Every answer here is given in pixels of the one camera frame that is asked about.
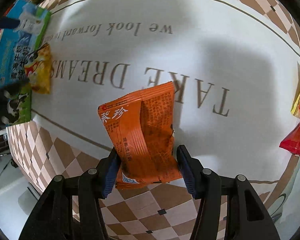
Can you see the small red packet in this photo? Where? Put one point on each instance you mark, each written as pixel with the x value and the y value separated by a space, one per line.
pixel 291 142

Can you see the cardboard snack box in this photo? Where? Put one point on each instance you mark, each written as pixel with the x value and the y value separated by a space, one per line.
pixel 21 32

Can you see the orange snack packet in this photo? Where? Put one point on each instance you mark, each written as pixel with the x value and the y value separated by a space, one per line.
pixel 140 126

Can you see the yellow chips bag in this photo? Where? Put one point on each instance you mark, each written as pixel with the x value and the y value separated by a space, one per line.
pixel 38 69

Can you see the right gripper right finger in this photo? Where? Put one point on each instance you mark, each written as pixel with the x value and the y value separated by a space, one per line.
pixel 190 169

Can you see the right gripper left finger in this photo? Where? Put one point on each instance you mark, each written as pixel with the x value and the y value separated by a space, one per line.
pixel 107 170

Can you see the checkered table mat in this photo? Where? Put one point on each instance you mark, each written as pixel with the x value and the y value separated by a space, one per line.
pixel 226 69

